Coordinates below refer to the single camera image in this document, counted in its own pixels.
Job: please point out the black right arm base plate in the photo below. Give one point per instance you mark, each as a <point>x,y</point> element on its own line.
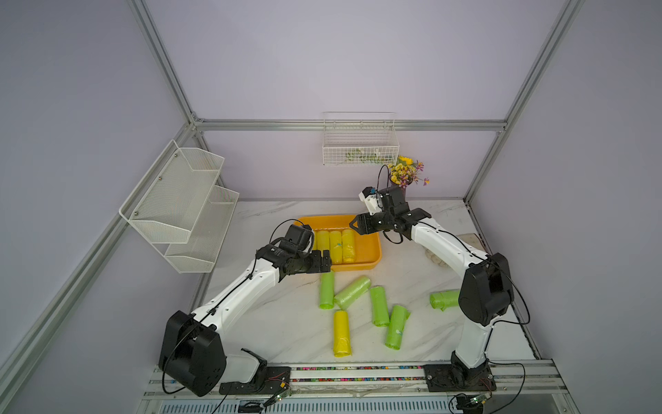
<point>454,378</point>

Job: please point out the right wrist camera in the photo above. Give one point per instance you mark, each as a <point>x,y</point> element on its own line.
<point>374,199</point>

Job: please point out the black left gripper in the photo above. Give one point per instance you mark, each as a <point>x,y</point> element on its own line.
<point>317,267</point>

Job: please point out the white wire wall basket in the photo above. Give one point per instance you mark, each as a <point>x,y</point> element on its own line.
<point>359,139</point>

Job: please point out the yellow and purple flowers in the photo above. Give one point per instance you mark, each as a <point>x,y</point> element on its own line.
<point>407,172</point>

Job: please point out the white mesh shelf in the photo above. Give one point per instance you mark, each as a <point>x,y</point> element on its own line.
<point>200,254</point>
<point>165,207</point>

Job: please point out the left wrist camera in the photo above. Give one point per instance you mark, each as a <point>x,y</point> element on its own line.
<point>297,239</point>

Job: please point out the yellow trash bag roll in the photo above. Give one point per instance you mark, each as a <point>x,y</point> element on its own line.
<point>342,340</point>
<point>348,246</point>
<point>322,238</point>
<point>335,247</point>

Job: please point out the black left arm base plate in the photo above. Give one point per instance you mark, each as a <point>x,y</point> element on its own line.
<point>267,381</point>

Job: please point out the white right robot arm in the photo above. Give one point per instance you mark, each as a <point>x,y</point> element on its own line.
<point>486,290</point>

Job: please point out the white mesh upper shelf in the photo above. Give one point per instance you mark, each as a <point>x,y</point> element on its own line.
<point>165,207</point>

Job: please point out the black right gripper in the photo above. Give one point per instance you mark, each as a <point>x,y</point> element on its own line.
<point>365,223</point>

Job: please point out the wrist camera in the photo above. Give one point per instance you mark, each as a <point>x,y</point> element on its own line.
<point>374,199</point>
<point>297,239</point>

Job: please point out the white mesh lower shelf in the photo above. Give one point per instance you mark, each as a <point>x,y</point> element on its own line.
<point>200,254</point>

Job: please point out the yellow plastic storage box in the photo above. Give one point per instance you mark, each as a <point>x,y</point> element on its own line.
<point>368,248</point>

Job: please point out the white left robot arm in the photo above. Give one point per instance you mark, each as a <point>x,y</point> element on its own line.
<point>196,352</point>

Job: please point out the aluminium rail frame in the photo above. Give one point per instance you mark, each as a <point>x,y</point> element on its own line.
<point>375,387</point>

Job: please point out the green trash bag roll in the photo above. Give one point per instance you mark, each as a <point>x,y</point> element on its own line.
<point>349,295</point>
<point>380,308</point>
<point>326,293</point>
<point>398,320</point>
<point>444,300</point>

